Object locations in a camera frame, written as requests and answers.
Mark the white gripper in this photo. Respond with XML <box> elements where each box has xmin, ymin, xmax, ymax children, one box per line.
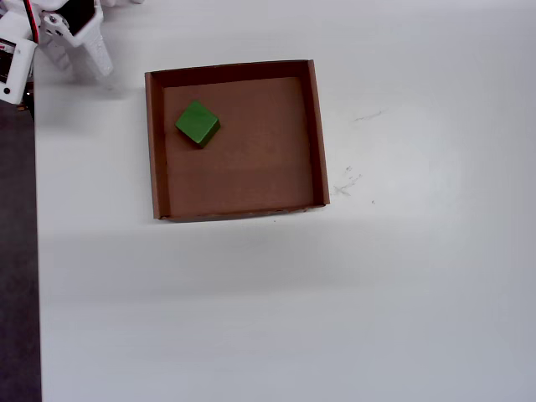
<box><xmin>39</xmin><ymin>0</ymin><xmax>115</xmax><ymax>81</ymax></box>

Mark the green cube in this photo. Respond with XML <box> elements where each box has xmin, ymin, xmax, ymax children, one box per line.
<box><xmin>174</xmin><ymin>99</ymin><xmax>222</xmax><ymax>150</ymax></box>

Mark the brown cardboard box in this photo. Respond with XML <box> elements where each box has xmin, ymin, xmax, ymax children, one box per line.
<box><xmin>144</xmin><ymin>59</ymin><xmax>331</xmax><ymax>223</ymax></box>

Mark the controller board with brass standoffs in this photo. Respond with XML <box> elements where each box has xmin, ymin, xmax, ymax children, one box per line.
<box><xmin>16</xmin><ymin>79</ymin><xmax>35</xmax><ymax>113</ymax></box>

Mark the white wrist camera mount plate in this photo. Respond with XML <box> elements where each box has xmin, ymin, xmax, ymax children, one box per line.
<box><xmin>0</xmin><ymin>36</ymin><xmax>38</xmax><ymax>105</ymax></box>

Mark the red white black arm cable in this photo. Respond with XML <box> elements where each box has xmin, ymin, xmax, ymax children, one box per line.
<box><xmin>23</xmin><ymin>0</ymin><xmax>42</xmax><ymax>44</ymax></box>

